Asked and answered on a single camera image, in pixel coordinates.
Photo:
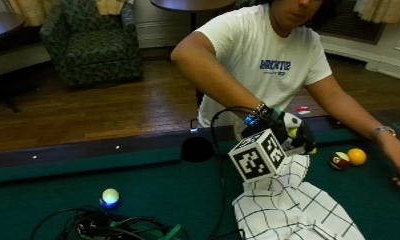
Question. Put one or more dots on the white black-grid cloth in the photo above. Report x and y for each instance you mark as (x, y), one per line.
(288, 206)

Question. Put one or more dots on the maroon striped billiard ball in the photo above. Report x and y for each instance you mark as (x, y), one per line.
(339, 160)

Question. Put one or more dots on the red and white small object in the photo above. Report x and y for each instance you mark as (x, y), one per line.
(303, 109)

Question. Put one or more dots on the yellow billiard ball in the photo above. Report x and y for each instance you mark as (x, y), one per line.
(356, 156)

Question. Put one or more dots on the white marker cube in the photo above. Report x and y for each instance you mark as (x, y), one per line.
(255, 158)

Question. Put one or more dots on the silver wristwatch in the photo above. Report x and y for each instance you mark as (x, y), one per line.
(381, 130)

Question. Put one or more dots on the black table pocket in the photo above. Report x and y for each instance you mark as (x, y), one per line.
(198, 149)

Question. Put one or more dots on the the person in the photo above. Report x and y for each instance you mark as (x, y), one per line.
(253, 50)

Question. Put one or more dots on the yellow curtain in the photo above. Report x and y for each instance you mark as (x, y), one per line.
(35, 10)
(384, 10)

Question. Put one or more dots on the glowing white-blue ball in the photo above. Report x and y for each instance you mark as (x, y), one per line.
(110, 198)

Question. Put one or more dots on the dark round table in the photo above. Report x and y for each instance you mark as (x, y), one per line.
(191, 5)

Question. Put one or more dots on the green patterned armchair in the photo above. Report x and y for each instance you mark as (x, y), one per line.
(91, 46)

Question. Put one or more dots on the dark wooden table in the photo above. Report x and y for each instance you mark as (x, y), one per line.
(2, 23)

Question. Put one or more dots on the dark wall vent grille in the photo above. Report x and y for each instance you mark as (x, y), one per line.
(351, 26)

